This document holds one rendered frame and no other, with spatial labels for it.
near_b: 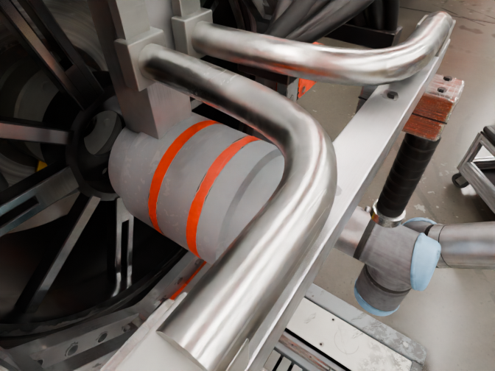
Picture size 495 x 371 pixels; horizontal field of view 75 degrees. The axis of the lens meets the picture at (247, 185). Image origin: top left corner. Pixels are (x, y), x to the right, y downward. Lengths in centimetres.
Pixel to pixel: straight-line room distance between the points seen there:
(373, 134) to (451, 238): 51
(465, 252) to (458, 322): 70
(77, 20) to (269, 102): 42
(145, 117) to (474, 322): 129
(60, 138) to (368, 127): 30
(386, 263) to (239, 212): 37
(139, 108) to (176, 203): 10
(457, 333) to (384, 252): 81
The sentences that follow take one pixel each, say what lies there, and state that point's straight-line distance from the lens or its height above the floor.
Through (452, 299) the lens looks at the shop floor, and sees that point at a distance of 143.
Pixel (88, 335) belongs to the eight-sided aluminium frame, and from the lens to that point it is 49.
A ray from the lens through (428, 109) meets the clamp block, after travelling 37.
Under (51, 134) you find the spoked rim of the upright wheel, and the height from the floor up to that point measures 91.
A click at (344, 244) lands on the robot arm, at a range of 60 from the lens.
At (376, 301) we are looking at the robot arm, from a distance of 70.
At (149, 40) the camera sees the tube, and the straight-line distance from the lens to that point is 27.
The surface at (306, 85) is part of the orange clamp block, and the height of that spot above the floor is 83.
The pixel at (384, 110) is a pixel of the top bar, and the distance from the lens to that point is 26.
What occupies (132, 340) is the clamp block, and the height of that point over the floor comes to 95.
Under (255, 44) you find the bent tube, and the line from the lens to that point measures 27.
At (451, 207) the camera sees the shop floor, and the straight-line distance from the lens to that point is 174.
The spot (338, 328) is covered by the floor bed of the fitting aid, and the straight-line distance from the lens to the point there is 114.
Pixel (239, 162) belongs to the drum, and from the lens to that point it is 29.
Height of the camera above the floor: 111
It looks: 45 degrees down
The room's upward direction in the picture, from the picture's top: straight up
